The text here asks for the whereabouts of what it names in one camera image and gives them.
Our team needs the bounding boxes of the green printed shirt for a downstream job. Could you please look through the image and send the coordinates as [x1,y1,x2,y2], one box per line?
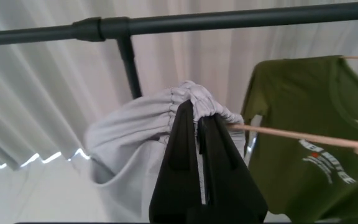
[240,55,358,223]

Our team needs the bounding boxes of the white curtain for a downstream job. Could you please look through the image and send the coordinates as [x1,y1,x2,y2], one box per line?
[0,0,358,170]

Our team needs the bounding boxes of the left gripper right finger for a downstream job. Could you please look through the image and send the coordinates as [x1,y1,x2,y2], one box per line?
[186,113,269,223]

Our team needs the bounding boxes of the black clothes rack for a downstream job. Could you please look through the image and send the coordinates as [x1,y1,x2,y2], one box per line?
[0,0,358,100]

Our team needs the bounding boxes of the pale grey shorts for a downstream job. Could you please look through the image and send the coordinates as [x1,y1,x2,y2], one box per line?
[84,80,247,223]

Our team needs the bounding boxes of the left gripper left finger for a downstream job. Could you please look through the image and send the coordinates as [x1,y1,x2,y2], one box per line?
[149,99,203,223]

